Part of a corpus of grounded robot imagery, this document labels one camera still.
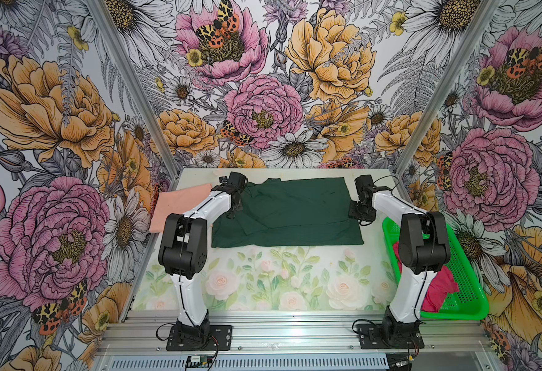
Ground dark green t-shirt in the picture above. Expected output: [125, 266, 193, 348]
[212, 178, 364, 248]

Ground green plastic laundry basket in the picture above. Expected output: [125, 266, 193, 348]
[382, 217, 489, 321]

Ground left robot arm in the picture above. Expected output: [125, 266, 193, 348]
[158, 172, 247, 352]

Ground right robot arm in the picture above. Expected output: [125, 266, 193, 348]
[349, 175, 450, 349]

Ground folded peach t-shirt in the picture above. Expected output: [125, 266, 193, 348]
[149, 183, 212, 233]

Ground magenta t-shirt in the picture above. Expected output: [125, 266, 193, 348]
[391, 240, 459, 313]

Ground small green circuit board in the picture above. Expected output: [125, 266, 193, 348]
[184, 355, 216, 370]

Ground right aluminium frame post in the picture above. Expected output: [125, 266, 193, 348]
[395, 0, 499, 178]

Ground aluminium frame post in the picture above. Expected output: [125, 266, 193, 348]
[395, 0, 499, 178]
[88, 1, 179, 182]

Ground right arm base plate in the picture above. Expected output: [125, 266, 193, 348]
[354, 322, 425, 350]

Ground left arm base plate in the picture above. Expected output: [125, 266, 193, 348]
[166, 322, 233, 352]

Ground left aluminium frame post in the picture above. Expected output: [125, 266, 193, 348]
[88, 1, 179, 182]

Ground aluminium mounting rail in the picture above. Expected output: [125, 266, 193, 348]
[93, 310, 503, 370]

